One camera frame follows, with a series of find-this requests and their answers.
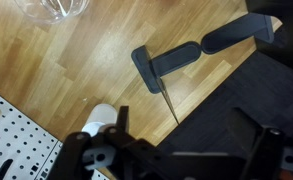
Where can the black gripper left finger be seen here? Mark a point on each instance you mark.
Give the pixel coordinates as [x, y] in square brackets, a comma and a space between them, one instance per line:
[81, 155]

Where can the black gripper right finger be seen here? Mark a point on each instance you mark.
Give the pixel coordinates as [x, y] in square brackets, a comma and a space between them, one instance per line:
[263, 145]

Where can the black metal bookend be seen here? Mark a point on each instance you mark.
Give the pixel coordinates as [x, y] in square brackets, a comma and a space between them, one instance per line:
[151, 70]

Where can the white round cup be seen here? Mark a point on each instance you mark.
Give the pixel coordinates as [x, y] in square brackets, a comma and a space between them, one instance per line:
[102, 114]

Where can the white pegboard panel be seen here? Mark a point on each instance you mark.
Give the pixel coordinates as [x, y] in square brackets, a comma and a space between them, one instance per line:
[27, 151]

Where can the clear plastic container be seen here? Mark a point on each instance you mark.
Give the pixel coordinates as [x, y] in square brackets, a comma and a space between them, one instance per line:
[51, 11]

